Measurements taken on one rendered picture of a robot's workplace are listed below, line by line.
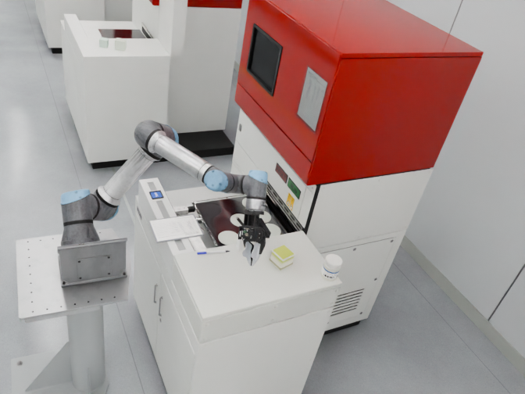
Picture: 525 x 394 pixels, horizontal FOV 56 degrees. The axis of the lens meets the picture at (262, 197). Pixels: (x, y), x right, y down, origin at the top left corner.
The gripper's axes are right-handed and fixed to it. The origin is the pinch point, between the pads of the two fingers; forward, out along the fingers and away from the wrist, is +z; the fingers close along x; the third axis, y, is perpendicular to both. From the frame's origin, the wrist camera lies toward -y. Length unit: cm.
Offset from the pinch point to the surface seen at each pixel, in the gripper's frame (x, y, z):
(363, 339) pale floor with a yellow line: 12, -140, 53
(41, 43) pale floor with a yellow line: -419, -226, -196
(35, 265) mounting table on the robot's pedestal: -87, 26, 11
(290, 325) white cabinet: 7.9, -25.0, 26.6
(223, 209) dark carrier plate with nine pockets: -39, -39, -20
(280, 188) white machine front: -15, -52, -33
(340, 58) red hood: 28, 1, -78
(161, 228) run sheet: -46.9, -2.7, -8.7
